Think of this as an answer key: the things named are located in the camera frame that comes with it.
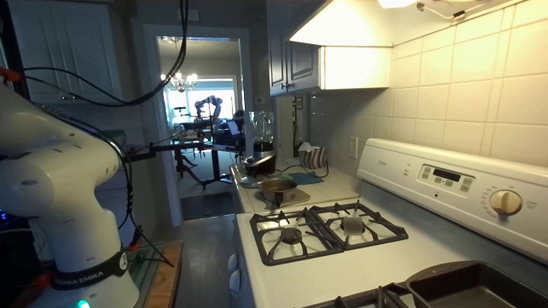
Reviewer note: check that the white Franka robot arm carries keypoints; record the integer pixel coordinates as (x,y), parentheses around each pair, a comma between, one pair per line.
(57,171)

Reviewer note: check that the white gas stove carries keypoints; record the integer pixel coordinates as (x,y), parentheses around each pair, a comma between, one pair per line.
(446,239)

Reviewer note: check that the dark floor mat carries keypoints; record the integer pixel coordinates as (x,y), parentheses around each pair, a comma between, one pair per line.
(208,205)

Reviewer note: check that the white range hood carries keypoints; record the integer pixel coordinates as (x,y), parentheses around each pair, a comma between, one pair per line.
(343,25)

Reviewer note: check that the cream stove timer knob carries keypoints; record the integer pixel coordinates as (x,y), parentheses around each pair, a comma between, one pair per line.
(506,202)

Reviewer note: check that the wooden base board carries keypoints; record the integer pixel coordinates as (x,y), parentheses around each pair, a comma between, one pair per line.
(165,284)

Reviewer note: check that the blue cloth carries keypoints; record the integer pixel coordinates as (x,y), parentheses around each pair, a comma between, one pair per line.
(302,178)

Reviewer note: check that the white wall outlet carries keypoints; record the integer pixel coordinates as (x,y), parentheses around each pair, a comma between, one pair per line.
(353,147)

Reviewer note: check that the glass blender jar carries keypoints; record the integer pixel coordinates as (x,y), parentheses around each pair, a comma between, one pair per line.
(261,130)

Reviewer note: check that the dark blue armchair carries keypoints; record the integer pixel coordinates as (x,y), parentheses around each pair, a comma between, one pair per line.
(228,133)

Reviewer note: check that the lit chandelier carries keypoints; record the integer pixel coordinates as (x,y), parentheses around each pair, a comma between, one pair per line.
(178,80)

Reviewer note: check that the white upper kitchen cabinet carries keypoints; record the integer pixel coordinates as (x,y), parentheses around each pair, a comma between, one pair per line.
(297,61)

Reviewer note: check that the white tall cabinet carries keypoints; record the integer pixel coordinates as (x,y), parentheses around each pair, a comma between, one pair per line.
(69,51)

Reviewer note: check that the black cast iron burner grate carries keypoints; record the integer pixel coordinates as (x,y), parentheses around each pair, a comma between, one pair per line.
(302,256)
(387,292)
(377,239)

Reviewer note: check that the small metal pot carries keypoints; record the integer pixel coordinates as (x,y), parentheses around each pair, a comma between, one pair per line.
(276,186)

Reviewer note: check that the black camera tripod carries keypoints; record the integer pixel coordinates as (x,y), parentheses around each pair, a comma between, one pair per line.
(172,147)

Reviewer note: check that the stove digital display panel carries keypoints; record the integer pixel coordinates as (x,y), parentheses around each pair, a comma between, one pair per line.
(446,174)

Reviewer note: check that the white hood light fixture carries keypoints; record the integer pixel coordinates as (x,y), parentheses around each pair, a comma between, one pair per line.
(396,1)

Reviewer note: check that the dish rack with dishes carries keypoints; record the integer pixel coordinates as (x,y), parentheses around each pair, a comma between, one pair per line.
(315,155)

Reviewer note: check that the dark pot on counter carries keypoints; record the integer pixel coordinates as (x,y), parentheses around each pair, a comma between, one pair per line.
(259,164)

